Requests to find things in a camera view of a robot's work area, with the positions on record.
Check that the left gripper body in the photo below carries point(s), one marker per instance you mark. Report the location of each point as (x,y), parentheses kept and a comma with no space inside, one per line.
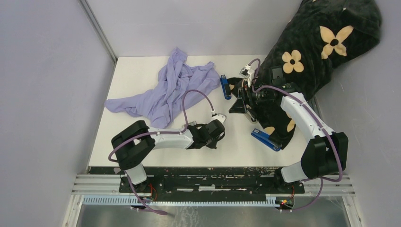
(212,143)

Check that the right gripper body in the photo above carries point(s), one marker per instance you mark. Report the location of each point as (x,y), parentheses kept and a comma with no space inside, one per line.
(247,91)

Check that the beige and black stapler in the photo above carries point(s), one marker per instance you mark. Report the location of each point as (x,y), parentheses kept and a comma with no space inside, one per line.
(251,117)

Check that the blue stapler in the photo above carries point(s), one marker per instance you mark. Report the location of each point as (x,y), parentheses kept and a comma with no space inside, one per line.
(265,139)
(225,87)

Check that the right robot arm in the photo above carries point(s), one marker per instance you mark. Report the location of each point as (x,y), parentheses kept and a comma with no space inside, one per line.
(326,151)

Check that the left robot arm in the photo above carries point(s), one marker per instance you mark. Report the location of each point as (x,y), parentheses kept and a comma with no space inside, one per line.
(132,145)

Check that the lavender crumpled cloth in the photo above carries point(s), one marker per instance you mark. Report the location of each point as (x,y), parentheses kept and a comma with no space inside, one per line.
(179,86)

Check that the black floral blanket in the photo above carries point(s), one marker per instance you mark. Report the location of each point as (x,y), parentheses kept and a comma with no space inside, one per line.
(321,36)

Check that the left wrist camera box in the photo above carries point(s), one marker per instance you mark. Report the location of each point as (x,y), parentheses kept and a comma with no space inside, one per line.
(220,117)

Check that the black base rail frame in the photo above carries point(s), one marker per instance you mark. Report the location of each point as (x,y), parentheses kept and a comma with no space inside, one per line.
(229,196)

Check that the aluminium rail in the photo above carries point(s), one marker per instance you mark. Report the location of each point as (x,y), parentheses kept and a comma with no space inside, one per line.
(118,184)

